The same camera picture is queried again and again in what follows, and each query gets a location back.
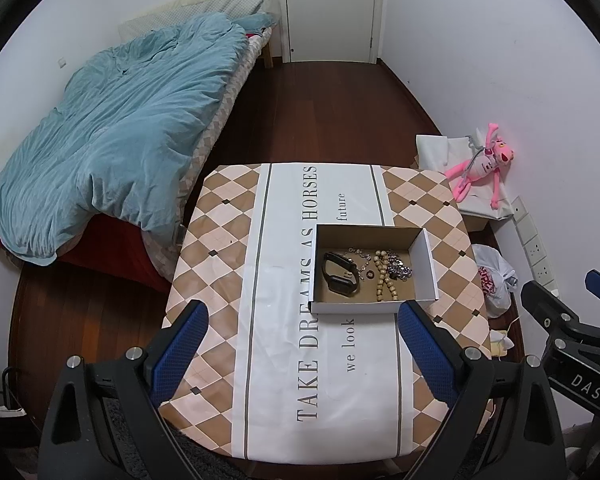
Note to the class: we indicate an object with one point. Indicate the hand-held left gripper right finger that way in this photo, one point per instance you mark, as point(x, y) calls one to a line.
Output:
point(424, 355)

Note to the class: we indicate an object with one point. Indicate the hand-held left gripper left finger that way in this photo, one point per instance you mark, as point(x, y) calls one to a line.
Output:
point(180, 350)

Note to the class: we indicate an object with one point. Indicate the white cardboard box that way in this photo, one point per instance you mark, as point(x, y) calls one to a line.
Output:
point(424, 265)

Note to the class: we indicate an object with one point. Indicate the silver rhinestone jewelry cluster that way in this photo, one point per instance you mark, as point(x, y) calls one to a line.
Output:
point(398, 267)

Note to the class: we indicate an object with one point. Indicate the yellow tissue pack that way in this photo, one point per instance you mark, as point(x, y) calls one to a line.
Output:
point(499, 345)

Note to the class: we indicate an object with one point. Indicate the white plastic bag red print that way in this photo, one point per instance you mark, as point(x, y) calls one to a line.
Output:
point(487, 260)

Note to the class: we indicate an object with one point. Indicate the table with checkered tablecloth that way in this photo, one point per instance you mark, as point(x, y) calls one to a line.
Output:
point(280, 310)

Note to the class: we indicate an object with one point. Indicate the black wrist watch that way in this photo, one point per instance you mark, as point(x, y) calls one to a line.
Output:
point(342, 285)

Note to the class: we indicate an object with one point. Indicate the pink plush toy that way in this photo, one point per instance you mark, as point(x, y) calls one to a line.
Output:
point(479, 165)

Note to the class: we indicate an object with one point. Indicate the white cloth covered box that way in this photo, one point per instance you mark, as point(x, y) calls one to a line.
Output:
point(432, 152)

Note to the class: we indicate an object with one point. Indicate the bed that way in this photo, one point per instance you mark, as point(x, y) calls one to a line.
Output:
point(215, 125)

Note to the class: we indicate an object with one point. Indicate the teal blanket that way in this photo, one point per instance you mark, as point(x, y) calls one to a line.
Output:
point(120, 125)

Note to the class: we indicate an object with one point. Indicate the pale patterned pillow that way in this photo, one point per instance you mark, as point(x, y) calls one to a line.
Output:
point(200, 5)

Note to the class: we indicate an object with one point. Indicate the white door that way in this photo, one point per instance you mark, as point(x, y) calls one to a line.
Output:
point(330, 10)

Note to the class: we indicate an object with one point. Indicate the white wall socket plate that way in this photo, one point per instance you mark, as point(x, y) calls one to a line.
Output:
point(533, 252)
point(517, 208)
point(543, 271)
point(527, 227)

